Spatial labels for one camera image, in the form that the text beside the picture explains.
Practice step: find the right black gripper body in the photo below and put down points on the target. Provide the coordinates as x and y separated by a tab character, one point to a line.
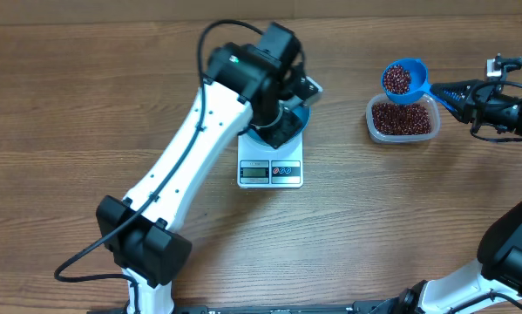
498	110

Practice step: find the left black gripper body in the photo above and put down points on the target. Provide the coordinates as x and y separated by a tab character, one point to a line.
277	126

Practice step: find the blue plastic scoop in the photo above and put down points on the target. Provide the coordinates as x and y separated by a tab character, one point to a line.
418	84

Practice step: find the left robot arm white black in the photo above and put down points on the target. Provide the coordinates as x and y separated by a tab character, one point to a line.
255	94

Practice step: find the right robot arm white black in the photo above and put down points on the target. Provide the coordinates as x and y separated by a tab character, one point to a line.
495	276

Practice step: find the teal blue bowl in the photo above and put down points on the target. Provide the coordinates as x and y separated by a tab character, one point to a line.
289	125

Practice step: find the white digital kitchen scale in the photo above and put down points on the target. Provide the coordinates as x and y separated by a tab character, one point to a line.
261	166

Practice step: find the beans in scoop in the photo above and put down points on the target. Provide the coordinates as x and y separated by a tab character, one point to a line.
397	80

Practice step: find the red adzuki beans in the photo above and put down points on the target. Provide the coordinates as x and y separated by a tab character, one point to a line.
393	119

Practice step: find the clear plastic container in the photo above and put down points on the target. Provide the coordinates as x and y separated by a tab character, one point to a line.
426	101

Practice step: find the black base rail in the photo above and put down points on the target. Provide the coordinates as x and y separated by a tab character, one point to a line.
282	309

